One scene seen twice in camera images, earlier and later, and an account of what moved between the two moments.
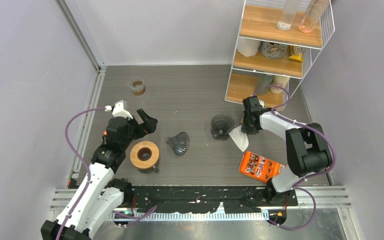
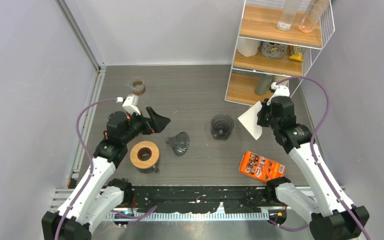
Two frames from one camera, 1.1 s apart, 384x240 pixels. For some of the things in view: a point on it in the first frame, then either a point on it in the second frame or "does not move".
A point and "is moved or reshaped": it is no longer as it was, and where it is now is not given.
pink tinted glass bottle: [312, 15] does not move
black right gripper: [245, 129] -> [261, 121]
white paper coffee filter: [240, 138] is moved or reshaped
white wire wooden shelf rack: [279, 41] does not move
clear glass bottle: [286, 19] does not move
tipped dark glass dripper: [180, 142] does not move
